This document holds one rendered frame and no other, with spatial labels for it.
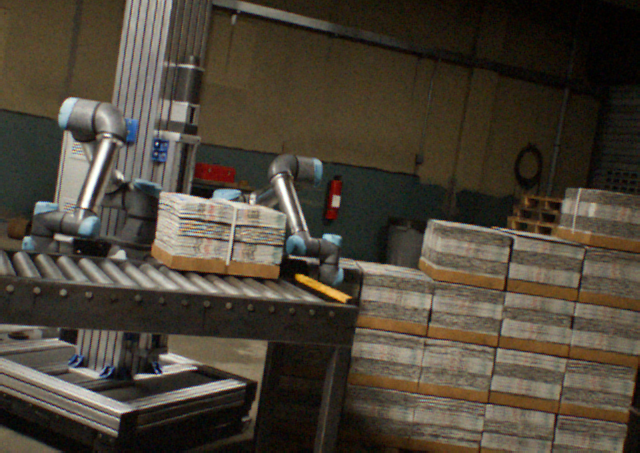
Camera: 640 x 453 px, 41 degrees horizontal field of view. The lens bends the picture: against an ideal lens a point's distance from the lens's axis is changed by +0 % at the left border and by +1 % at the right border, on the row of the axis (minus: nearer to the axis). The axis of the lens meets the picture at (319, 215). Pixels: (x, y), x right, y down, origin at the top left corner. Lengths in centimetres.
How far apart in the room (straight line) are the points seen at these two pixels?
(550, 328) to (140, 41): 202
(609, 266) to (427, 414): 94
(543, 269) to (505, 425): 65
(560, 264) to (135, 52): 192
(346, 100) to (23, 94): 380
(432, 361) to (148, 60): 167
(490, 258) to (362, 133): 740
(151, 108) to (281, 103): 686
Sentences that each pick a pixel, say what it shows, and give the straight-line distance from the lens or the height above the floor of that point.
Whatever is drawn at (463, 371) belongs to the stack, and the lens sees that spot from 351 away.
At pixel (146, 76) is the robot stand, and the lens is 355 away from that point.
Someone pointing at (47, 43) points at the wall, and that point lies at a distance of 969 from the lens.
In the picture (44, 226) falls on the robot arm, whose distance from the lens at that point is 290.
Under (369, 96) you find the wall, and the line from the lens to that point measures 1078.
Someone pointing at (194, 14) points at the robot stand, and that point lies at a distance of 363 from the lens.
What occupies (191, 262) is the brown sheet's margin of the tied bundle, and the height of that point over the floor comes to 83.
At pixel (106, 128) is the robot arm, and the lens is 295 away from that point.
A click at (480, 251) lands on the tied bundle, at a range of 344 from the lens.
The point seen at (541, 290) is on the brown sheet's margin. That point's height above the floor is 86.
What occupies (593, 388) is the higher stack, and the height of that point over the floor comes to 50.
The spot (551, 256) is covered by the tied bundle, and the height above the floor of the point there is 100.
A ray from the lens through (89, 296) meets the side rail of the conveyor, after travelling 232.
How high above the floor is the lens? 119
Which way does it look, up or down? 3 degrees down
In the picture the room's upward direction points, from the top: 9 degrees clockwise
